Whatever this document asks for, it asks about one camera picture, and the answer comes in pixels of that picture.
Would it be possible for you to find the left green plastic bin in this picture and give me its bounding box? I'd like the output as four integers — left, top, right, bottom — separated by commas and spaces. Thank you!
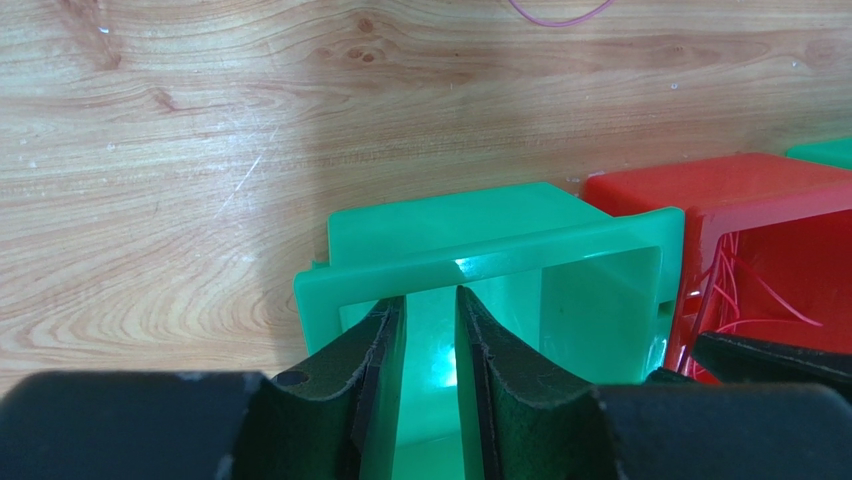
293, 183, 684, 479

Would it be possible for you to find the green plastic bin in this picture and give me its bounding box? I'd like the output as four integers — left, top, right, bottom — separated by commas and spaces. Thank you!
786, 138, 852, 170
293, 183, 684, 479

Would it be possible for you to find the pink cable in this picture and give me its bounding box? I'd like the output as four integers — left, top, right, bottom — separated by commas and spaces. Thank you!
509, 0, 617, 29

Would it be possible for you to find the right green plastic bin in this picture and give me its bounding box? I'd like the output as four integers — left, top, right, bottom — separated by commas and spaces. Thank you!
786, 138, 852, 170

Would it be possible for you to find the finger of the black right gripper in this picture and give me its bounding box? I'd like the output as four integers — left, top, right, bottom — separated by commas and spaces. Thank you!
645, 331, 852, 404

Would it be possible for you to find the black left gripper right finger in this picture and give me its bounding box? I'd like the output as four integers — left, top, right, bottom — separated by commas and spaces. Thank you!
456, 286, 851, 479

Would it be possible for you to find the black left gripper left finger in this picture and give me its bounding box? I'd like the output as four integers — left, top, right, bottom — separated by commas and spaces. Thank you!
1, 297, 406, 479

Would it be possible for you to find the red plastic bin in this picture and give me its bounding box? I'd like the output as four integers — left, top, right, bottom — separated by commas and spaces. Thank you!
581, 153, 851, 383

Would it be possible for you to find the red cable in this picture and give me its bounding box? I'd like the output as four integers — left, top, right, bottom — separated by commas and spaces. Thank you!
675, 229, 827, 384

